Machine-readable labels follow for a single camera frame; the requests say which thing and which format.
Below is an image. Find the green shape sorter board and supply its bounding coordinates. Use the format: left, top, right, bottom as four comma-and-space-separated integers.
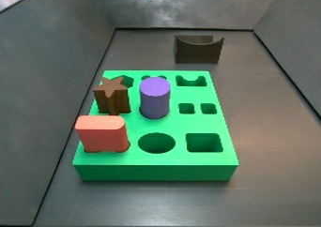
72, 70, 238, 181

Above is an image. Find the brown star block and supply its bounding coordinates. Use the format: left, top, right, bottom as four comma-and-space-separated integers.
92, 77, 131, 115

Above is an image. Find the black curved fixture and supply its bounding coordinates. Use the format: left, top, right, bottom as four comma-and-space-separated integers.
174, 35, 225, 64

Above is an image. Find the purple cylinder block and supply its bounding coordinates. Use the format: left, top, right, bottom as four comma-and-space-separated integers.
139, 77, 171, 119

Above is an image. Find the red rounded block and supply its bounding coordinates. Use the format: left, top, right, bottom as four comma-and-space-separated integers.
75, 115, 130, 153

